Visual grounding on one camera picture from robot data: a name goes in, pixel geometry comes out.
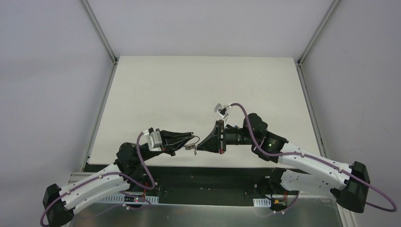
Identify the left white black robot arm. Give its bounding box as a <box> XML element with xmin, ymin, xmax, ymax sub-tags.
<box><xmin>40</xmin><ymin>128</ymin><xmax>196</xmax><ymax>227</ymax></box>

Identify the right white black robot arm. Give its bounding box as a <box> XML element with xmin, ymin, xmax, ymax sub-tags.
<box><xmin>197</xmin><ymin>113</ymin><xmax>370</xmax><ymax>213</ymax></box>

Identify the front steel sheet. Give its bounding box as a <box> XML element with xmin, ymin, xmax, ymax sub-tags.
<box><xmin>70</xmin><ymin>201</ymin><xmax>342</xmax><ymax>227</ymax></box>

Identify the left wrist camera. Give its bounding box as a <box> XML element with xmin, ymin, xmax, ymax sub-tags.
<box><xmin>142</xmin><ymin>128</ymin><xmax>163</xmax><ymax>152</ymax></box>

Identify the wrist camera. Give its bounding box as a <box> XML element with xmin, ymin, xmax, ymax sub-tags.
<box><xmin>142</xmin><ymin>128</ymin><xmax>163</xmax><ymax>152</ymax></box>
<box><xmin>214</xmin><ymin>103</ymin><xmax>232</xmax><ymax>122</ymax></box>

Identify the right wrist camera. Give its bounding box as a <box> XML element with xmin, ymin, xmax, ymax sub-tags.
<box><xmin>214</xmin><ymin>103</ymin><xmax>232</xmax><ymax>122</ymax></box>

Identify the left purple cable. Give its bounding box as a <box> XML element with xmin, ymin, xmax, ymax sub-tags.
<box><xmin>40</xmin><ymin>132</ymin><xmax>157</xmax><ymax>227</ymax></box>

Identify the purple cable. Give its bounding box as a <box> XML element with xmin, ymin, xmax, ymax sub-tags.
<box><xmin>227</xmin><ymin>103</ymin><xmax>398</xmax><ymax>217</ymax></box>
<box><xmin>40</xmin><ymin>132</ymin><xmax>157</xmax><ymax>227</ymax></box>

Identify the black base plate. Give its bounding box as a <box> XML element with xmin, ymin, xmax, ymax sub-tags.
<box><xmin>128</xmin><ymin>166</ymin><xmax>285</xmax><ymax>207</ymax></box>

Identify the left white cable duct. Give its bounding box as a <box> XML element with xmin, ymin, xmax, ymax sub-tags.
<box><xmin>97</xmin><ymin>193</ymin><xmax>159</xmax><ymax>205</ymax></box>

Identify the white cable duct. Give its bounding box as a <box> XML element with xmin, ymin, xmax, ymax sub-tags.
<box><xmin>253</xmin><ymin>198</ymin><xmax>271</xmax><ymax>208</ymax></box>
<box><xmin>97</xmin><ymin>193</ymin><xmax>159</xmax><ymax>205</ymax></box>

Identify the right white cable duct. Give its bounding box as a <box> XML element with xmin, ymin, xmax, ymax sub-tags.
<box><xmin>253</xmin><ymin>198</ymin><xmax>271</xmax><ymax>208</ymax></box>

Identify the left aluminium frame rail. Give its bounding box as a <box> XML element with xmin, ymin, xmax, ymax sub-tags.
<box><xmin>52</xmin><ymin>0</ymin><xmax>112</xmax><ymax>186</ymax></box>

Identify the aluminium frame rail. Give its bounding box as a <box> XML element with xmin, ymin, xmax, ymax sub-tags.
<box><xmin>52</xmin><ymin>0</ymin><xmax>112</xmax><ymax>186</ymax></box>
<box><xmin>294</xmin><ymin>0</ymin><xmax>358</xmax><ymax>227</ymax></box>

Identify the right aluminium frame rail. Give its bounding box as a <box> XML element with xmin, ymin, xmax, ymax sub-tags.
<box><xmin>294</xmin><ymin>0</ymin><xmax>358</xmax><ymax>227</ymax></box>

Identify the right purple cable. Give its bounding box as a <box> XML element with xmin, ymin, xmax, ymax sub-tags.
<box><xmin>227</xmin><ymin>103</ymin><xmax>398</xmax><ymax>217</ymax></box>

